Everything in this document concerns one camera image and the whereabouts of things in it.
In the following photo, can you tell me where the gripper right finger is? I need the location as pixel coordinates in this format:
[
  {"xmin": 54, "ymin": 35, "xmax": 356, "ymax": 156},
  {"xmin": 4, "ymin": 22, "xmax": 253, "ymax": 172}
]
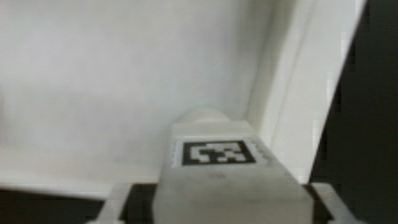
[{"xmin": 305, "ymin": 183, "xmax": 369, "ymax": 224}]

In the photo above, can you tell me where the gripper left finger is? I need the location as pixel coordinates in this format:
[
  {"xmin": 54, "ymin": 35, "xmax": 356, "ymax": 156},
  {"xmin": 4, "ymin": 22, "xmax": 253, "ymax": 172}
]
[{"xmin": 88, "ymin": 183, "xmax": 157, "ymax": 224}]

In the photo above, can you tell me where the white table leg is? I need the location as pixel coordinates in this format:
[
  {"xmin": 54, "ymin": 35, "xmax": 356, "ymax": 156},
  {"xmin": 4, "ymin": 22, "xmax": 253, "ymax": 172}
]
[{"xmin": 154, "ymin": 108, "xmax": 313, "ymax": 224}]

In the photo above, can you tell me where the white square table top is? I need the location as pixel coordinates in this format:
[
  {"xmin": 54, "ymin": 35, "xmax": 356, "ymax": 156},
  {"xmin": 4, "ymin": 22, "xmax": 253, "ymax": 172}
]
[{"xmin": 0, "ymin": 0, "xmax": 369, "ymax": 198}]

